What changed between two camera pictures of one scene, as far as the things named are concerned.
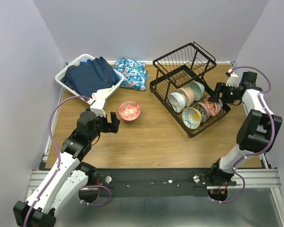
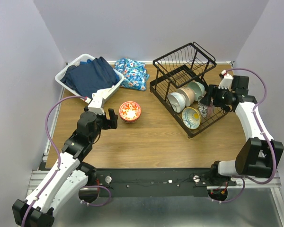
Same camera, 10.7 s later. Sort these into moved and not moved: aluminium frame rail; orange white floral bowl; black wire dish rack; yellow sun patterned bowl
Moved: orange white floral bowl
Not moved: black wire dish rack; aluminium frame rail; yellow sun patterned bowl
